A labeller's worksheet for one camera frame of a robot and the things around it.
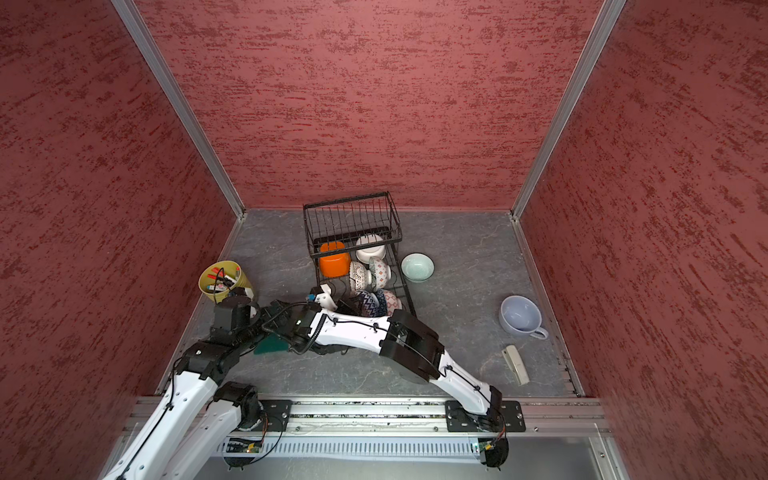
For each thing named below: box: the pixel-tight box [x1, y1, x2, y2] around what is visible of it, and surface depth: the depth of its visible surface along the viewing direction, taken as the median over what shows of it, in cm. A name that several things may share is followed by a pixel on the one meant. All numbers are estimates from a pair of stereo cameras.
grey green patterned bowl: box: [370, 256, 392, 290], surface depth 92 cm
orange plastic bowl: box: [319, 241, 351, 278], surface depth 99 cm
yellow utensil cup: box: [198, 260, 252, 304], surface depth 88 cm
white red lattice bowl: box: [349, 261, 372, 296], surface depth 93 cm
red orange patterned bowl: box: [384, 290, 403, 316], surface depth 85 cm
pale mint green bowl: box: [401, 252, 435, 283], surface depth 102 cm
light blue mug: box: [499, 295, 549, 340], surface depth 89 cm
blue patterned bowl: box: [356, 288, 388, 317], surface depth 84 cm
